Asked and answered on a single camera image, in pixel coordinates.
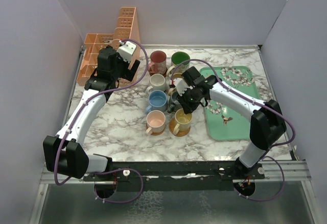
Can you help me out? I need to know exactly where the beige speckled mug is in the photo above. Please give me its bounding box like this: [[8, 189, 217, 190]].
[[167, 73, 182, 96]]

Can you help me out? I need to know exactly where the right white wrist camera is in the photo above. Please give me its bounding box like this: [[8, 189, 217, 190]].
[[175, 78, 189, 96]]

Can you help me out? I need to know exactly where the woven rattan coaster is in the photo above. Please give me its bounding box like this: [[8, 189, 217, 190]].
[[169, 120, 191, 137], [146, 125, 166, 136]]

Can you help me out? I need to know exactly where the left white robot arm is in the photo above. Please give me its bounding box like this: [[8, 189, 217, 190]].
[[43, 41, 140, 181]]

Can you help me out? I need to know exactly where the mint green tray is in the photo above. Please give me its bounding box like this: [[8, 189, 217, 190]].
[[205, 66, 260, 141]]

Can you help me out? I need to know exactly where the red pink mug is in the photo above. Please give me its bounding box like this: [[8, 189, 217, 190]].
[[148, 51, 168, 76]]

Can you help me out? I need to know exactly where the white cream mug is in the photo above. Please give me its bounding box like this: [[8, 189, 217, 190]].
[[146, 73, 168, 95]]

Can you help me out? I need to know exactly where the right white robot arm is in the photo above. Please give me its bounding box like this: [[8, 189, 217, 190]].
[[172, 67, 287, 179]]

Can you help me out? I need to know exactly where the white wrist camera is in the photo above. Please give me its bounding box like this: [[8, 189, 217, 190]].
[[117, 40, 136, 63], [175, 78, 189, 96]]

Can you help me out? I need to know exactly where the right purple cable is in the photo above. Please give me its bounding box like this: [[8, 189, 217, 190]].
[[170, 59, 298, 202]]

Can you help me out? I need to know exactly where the yellow mug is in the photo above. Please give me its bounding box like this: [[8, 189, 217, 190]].
[[174, 109, 193, 134]]

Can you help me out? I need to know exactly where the grey mug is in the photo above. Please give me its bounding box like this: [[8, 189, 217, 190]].
[[167, 91, 182, 113]]

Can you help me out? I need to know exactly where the green mug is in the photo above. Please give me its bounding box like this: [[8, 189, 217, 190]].
[[166, 52, 190, 77]]

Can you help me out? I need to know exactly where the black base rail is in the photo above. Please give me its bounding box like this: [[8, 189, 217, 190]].
[[83, 161, 265, 192]]

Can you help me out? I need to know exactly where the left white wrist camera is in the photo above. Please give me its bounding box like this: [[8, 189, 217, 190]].
[[117, 40, 136, 63]]

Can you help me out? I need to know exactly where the light blue mug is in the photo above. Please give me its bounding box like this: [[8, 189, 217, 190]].
[[145, 90, 168, 114]]

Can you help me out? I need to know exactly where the peach mesh file organizer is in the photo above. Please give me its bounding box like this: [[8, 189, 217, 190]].
[[77, 7, 141, 86]]

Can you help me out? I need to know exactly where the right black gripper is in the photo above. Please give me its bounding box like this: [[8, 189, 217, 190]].
[[175, 87, 201, 114]]

